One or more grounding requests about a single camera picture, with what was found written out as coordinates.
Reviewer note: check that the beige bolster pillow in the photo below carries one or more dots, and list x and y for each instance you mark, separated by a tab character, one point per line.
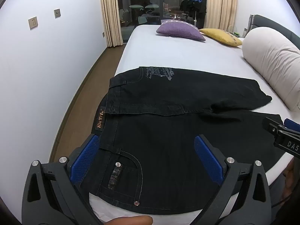
271	56

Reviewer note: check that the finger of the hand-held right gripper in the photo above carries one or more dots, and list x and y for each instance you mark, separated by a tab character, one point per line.
287	143
293	125

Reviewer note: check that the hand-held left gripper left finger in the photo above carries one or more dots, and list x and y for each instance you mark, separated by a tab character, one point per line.
85	159

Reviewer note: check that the grey headboard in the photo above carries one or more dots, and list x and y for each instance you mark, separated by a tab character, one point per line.
269	22

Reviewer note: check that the beige curtain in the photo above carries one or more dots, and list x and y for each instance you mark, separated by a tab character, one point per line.
220	4
110	11

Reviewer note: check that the grey wall switch plate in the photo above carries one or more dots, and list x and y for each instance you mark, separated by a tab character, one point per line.
57	13

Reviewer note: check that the purple pillow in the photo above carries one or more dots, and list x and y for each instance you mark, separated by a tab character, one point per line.
179	30

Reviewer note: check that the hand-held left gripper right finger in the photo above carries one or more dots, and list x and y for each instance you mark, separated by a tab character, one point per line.
207	159

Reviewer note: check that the dark hanging clothes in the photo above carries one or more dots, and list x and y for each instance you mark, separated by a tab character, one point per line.
191	5

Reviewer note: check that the yellow pillow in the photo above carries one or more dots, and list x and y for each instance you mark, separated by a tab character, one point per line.
221	36

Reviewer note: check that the white bed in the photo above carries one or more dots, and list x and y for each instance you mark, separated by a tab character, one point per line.
164	51

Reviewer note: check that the black denim pants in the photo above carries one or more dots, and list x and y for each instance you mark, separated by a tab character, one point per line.
164	133

